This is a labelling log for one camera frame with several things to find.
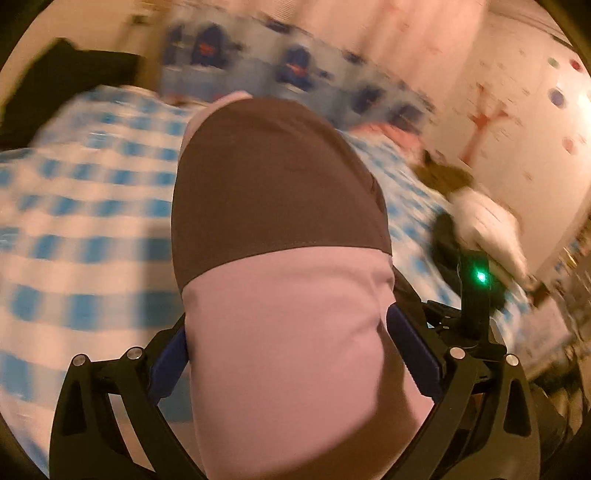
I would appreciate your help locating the green round wall sticker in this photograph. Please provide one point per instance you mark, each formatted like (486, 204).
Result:
(552, 61)

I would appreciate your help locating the brown cloth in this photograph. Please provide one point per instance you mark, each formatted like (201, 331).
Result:
(443, 173)

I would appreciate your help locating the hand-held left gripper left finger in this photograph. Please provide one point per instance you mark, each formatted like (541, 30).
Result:
(168, 364)

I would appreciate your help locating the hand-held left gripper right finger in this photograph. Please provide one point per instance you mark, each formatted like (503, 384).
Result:
(413, 350)

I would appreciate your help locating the pink and brown garment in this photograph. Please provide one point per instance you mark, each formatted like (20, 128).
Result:
(277, 323)

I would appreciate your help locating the red tree wall sticker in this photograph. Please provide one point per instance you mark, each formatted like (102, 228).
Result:
(485, 120)

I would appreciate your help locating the white cloth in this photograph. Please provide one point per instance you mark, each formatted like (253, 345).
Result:
(489, 221)

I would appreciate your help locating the red round wall sticker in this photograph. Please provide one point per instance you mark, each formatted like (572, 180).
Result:
(575, 64)

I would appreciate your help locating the blue checkered bed sheet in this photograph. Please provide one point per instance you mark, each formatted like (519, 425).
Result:
(83, 207)

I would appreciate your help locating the pink round wall sticker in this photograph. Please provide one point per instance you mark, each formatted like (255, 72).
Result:
(570, 145)

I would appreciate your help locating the purple round wall sticker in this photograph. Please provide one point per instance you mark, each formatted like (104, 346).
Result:
(556, 97)

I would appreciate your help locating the blue patterned pillow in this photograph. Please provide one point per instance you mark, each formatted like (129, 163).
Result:
(295, 64)

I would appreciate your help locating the pink cloth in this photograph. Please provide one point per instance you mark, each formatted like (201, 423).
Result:
(392, 133)

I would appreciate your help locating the black cloth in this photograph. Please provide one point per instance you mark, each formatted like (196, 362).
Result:
(69, 69)

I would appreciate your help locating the black device with green light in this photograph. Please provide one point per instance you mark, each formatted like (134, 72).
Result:
(445, 244)

